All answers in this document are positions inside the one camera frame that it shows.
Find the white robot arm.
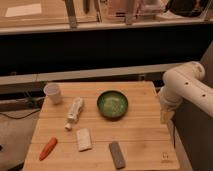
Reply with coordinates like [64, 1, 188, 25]
[158, 61, 213, 124]

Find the green ceramic bowl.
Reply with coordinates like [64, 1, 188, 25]
[97, 90, 128, 120]

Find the white tube bottle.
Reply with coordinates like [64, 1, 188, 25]
[65, 97, 84, 131]

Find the grey rectangular block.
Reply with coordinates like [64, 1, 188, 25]
[109, 141, 126, 169]

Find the black cable on floor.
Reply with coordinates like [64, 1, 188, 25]
[0, 108, 41, 120]

